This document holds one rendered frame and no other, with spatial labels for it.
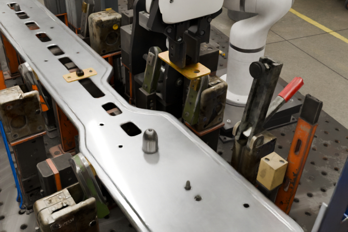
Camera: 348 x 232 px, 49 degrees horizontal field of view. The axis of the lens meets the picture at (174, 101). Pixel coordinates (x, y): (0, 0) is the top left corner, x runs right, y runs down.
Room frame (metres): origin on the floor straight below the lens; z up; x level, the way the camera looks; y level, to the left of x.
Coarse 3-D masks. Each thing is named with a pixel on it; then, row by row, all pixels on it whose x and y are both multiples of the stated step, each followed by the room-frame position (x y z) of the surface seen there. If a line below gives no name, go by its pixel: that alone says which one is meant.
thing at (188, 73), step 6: (162, 54) 0.51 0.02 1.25; (186, 54) 0.49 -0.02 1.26; (168, 60) 0.49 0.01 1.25; (186, 60) 0.48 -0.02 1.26; (174, 66) 0.47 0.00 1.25; (186, 66) 0.48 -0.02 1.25; (192, 66) 0.48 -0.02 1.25; (198, 66) 0.48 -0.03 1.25; (204, 66) 0.48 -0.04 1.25; (180, 72) 0.46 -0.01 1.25; (186, 72) 0.46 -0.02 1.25; (192, 72) 0.46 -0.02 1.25; (204, 72) 0.46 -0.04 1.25; (192, 78) 0.44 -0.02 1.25
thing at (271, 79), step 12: (264, 60) 0.58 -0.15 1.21; (276, 60) 0.58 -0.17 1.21; (252, 72) 0.55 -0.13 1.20; (264, 72) 0.54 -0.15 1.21; (276, 72) 0.56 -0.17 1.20; (252, 84) 0.58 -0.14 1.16; (264, 84) 0.57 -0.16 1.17; (276, 84) 0.56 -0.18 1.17; (252, 96) 0.57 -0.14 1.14; (264, 96) 0.55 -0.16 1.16; (252, 108) 0.57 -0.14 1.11; (264, 108) 0.55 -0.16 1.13; (252, 120) 0.56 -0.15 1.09; (264, 120) 0.56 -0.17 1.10; (240, 132) 0.56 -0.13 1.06; (252, 132) 0.54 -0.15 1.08
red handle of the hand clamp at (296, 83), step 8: (296, 80) 0.63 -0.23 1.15; (288, 88) 0.62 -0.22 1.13; (296, 88) 0.62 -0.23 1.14; (280, 96) 0.61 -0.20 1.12; (288, 96) 0.60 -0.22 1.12; (272, 104) 0.60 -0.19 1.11; (280, 104) 0.59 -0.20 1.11; (272, 112) 0.58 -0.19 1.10; (248, 128) 0.56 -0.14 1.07; (248, 136) 0.55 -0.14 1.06
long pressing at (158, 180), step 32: (0, 0) 1.36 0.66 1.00; (32, 0) 1.37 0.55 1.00; (32, 32) 1.09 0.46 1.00; (64, 32) 1.11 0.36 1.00; (32, 64) 0.90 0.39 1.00; (96, 64) 0.91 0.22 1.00; (64, 96) 0.75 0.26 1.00; (96, 128) 0.63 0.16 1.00; (160, 128) 0.64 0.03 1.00; (96, 160) 0.54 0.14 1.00; (128, 160) 0.54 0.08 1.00; (160, 160) 0.54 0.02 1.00; (192, 160) 0.55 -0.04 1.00; (224, 160) 0.55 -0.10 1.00; (128, 192) 0.46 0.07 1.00; (160, 192) 0.46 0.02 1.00; (192, 192) 0.47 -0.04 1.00; (224, 192) 0.47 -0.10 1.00; (256, 192) 0.47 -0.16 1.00; (160, 224) 0.39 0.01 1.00; (192, 224) 0.40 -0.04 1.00; (224, 224) 0.40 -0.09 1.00; (256, 224) 0.40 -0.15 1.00; (288, 224) 0.40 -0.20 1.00
